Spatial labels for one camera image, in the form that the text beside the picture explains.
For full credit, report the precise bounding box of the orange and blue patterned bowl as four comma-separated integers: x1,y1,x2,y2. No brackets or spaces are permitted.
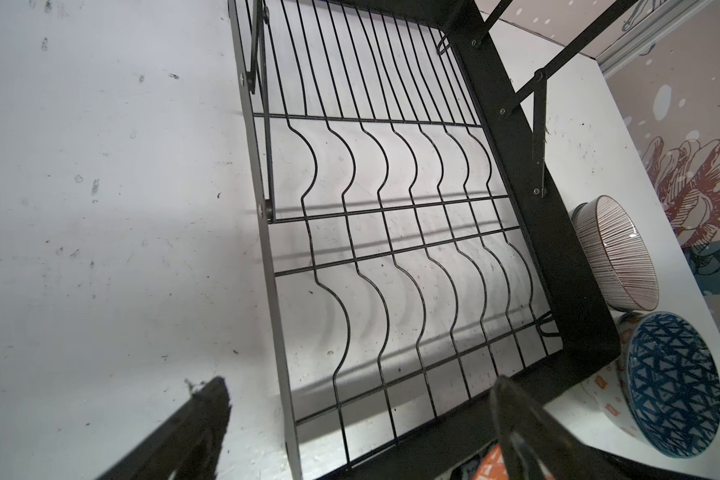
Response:
471,359,643,480

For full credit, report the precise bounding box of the maroon striped bowl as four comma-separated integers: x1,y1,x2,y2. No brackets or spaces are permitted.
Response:
571,195,660,312

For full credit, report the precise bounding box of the black wire dish rack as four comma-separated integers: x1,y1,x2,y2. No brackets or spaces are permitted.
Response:
228,1,619,479

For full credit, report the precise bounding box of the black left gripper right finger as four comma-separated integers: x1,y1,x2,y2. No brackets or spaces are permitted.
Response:
489,376,625,479

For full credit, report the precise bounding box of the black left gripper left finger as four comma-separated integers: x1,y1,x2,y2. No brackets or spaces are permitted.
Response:
100,376,231,479

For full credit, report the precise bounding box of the blue geometric patterned bowl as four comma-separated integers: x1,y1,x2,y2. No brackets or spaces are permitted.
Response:
616,311,720,458

